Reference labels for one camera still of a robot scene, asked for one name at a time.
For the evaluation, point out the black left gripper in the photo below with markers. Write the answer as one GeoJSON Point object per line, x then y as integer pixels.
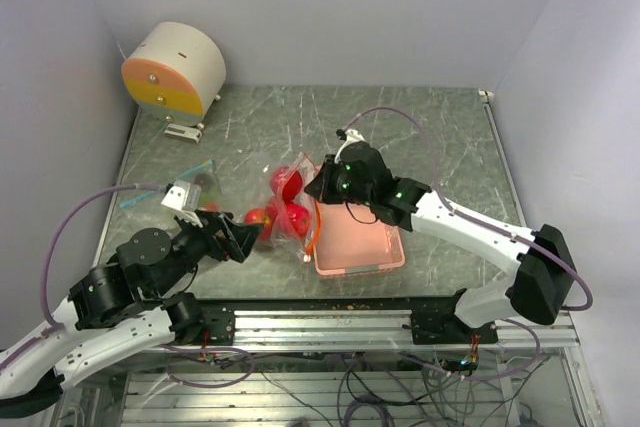
{"type": "Point", "coordinates": [239, 236]}

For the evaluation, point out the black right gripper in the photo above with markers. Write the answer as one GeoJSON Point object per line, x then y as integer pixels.
{"type": "Point", "coordinates": [321, 188]}

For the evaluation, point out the yellow-red peach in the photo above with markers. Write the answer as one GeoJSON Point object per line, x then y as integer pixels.
{"type": "Point", "coordinates": [261, 217]}

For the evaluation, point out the red apple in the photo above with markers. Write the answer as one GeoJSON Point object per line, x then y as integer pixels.
{"type": "Point", "coordinates": [286, 183]}

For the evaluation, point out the red strawberry bunch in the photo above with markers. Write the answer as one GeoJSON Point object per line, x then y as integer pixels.
{"type": "Point", "coordinates": [209, 207]}

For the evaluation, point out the red tomato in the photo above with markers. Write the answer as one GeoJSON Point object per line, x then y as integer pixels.
{"type": "Point", "coordinates": [294, 220]}

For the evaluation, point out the clear red-zipper zip bag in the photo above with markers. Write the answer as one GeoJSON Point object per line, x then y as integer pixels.
{"type": "Point", "coordinates": [258, 192]}

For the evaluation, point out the green grape bunch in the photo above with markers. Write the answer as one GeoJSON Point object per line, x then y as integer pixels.
{"type": "Point", "coordinates": [211, 194]}

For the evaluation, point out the pink-red apple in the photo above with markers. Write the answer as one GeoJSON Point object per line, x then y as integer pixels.
{"type": "Point", "coordinates": [273, 208]}

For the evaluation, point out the clear blue-zipper zip bag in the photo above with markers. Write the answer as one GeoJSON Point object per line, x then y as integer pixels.
{"type": "Point", "coordinates": [209, 166]}

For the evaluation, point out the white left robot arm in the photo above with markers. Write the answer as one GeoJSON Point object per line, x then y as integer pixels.
{"type": "Point", "coordinates": [119, 309]}

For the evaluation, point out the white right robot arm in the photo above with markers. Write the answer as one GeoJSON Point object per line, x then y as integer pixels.
{"type": "Point", "coordinates": [537, 265]}

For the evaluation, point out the pink perforated plastic basket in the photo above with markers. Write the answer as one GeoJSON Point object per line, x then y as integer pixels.
{"type": "Point", "coordinates": [346, 239]}

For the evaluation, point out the round cream drawer cabinet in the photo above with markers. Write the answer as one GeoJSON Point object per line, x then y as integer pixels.
{"type": "Point", "coordinates": [175, 74]}

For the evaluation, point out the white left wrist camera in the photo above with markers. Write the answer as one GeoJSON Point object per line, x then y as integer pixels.
{"type": "Point", "coordinates": [182, 199]}

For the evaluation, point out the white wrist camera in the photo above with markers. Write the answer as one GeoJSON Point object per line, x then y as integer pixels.
{"type": "Point", "coordinates": [182, 199]}
{"type": "Point", "coordinates": [347, 137]}

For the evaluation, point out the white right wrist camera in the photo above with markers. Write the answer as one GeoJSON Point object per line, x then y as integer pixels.
{"type": "Point", "coordinates": [347, 137]}

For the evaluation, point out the aluminium frame rail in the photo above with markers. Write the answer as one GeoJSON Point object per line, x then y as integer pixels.
{"type": "Point", "coordinates": [334, 330]}

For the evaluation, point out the small metal bracket block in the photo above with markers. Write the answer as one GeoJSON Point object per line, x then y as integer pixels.
{"type": "Point", "coordinates": [184, 133]}

